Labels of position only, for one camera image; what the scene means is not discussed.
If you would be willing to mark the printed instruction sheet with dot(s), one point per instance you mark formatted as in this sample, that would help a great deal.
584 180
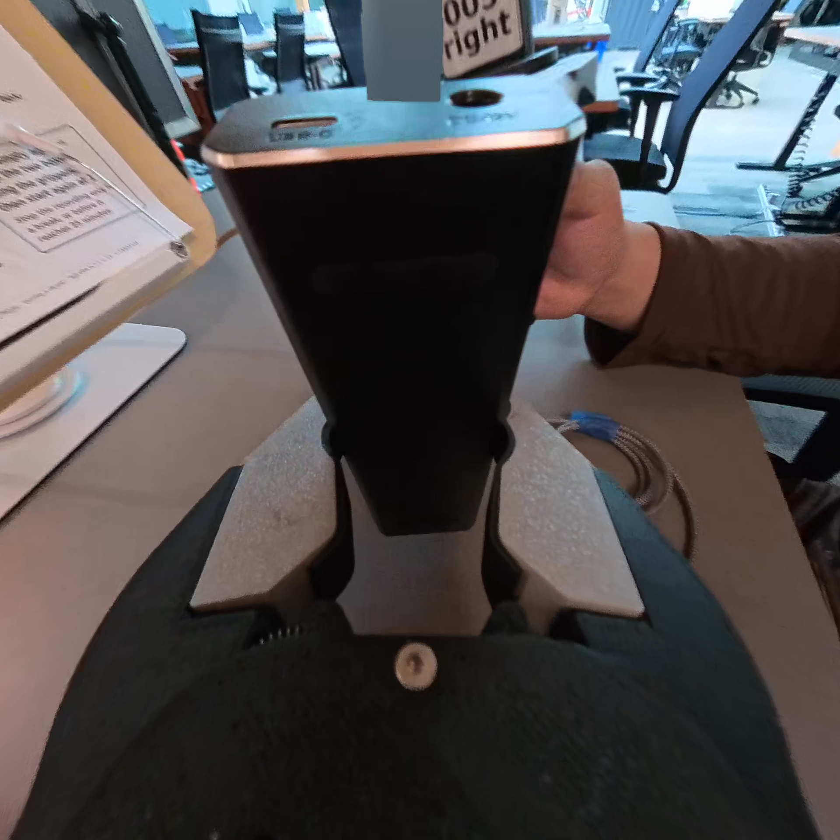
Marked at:
65 197

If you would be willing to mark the person's right hand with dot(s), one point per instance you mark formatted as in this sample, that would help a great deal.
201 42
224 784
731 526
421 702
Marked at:
590 249

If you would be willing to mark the dark grey panel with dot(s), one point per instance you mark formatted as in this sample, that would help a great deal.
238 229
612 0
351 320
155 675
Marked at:
151 65

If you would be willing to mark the white metal stand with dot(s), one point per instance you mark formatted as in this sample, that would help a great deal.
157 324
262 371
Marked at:
118 367

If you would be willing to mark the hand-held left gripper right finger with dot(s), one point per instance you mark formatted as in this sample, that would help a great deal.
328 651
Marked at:
564 525

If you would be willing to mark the person's right forearm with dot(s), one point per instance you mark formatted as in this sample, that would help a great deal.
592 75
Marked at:
735 302

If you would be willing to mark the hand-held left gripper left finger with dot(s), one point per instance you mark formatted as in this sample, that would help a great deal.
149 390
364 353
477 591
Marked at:
275 525

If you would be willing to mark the instruction sheet on stand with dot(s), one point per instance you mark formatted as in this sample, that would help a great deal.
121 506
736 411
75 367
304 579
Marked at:
197 223

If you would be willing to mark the black desk leg frame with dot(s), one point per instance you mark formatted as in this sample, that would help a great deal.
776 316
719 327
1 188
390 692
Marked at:
797 134

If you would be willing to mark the black usb hub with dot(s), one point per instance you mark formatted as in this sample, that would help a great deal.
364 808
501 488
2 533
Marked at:
394 295

